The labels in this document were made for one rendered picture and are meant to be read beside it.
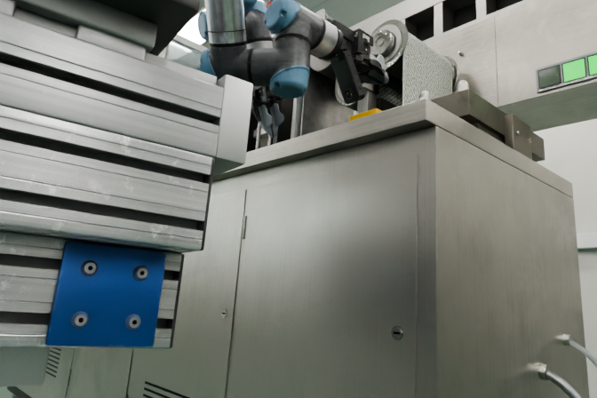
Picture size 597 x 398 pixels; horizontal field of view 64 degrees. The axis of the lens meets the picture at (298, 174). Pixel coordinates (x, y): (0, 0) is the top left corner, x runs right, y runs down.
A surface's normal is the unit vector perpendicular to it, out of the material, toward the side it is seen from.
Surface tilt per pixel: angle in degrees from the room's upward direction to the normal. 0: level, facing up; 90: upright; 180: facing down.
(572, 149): 90
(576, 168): 90
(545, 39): 90
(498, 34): 90
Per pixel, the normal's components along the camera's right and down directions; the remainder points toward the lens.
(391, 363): -0.73, -0.23
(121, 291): 0.57, -0.18
